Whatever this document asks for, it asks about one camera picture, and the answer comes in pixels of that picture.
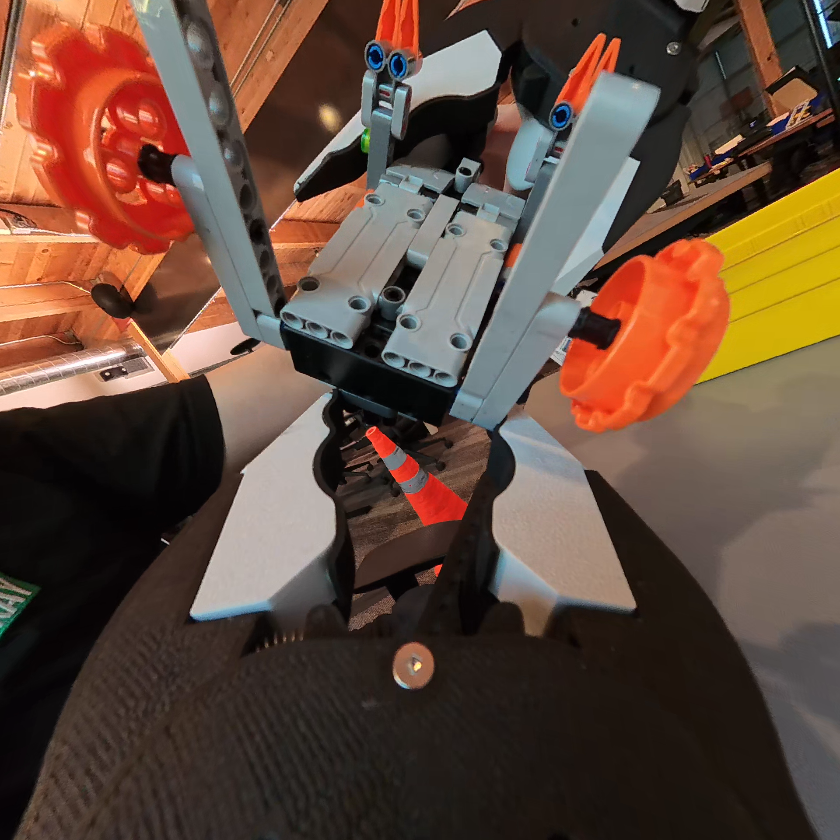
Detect orange traffic cone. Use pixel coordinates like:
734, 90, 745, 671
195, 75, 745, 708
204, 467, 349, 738
364, 425, 470, 578

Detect yellow plastic bin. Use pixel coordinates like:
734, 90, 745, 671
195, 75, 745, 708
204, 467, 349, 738
696, 177, 840, 385

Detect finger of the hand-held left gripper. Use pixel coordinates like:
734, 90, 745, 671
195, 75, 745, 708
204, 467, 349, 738
294, 29, 504, 203
591, 156, 643, 263

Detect silver ceiling duct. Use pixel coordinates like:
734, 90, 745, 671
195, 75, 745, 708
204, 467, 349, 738
0, 346, 153, 396

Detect grey orange building-block robot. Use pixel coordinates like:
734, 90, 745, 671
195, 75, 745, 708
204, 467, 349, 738
281, 0, 623, 427

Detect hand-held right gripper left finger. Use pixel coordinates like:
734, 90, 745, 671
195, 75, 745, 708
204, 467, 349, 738
189, 392, 358, 624

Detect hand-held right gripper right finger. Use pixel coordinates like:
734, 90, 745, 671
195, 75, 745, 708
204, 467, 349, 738
420, 413, 637, 636

